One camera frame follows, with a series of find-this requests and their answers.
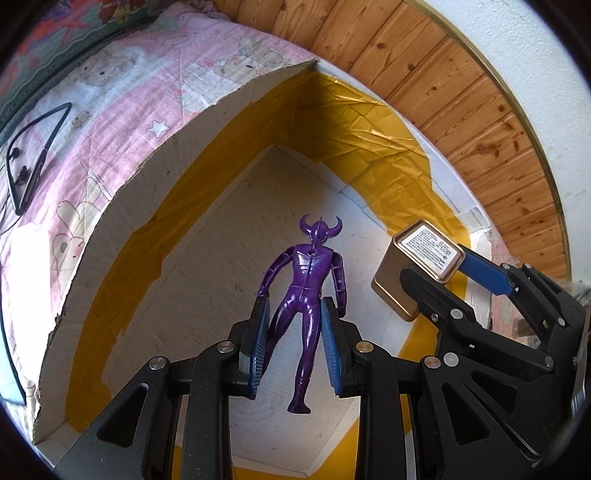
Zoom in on purple toy figure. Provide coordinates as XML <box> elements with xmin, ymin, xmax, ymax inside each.
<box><xmin>257</xmin><ymin>216</ymin><xmax>348</xmax><ymax>414</ymax></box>

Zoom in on gold tin can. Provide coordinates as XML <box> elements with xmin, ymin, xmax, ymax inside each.
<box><xmin>370</xmin><ymin>219</ymin><xmax>466</xmax><ymax>322</ymax></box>

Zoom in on white cardboard box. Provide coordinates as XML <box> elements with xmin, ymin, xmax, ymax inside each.
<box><xmin>32</xmin><ymin>59</ymin><xmax>498</xmax><ymax>480</ymax></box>

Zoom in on pink quilted bedspread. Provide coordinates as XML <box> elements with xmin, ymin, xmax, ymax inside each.
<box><xmin>1</xmin><ymin>1</ymin><xmax>312</xmax><ymax>438</ymax></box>

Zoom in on black neckband earphones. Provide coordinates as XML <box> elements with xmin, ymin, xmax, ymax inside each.
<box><xmin>5</xmin><ymin>102</ymin><xmax>72</xmax><ymax>217</ymax></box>

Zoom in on pink toy washing machine box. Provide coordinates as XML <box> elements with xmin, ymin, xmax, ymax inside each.
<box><xmin>1</xmin><ymin>1</ymin><xmax>164</xmax><ymax>143</ymax></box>

